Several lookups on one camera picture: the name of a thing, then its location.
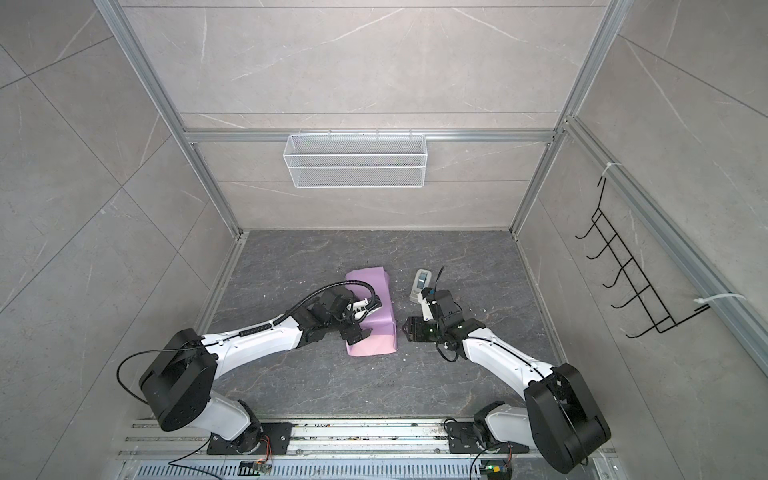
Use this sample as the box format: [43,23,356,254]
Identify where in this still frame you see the pink wrapping paper sheet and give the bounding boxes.
[345,267,397,357]

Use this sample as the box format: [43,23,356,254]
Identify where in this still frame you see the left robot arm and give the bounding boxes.
[139,280,382,454]

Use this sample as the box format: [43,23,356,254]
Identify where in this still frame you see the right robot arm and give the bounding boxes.
[403,288,611,474]

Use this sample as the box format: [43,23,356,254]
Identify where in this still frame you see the white tape dispenser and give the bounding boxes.
[409,268,432,303]

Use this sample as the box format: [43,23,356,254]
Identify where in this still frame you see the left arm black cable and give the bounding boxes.
[116,280,378,406]

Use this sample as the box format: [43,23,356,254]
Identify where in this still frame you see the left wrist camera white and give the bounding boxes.
[348,299,369,313]

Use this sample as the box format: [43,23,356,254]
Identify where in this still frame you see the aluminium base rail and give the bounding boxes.
[113,418,619,480]

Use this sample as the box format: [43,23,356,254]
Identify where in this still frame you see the white wire mesh basket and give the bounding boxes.
[283,133,428,189]

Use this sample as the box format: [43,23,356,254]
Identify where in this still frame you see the black wire hook rack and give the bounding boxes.
[574,177,711,339]

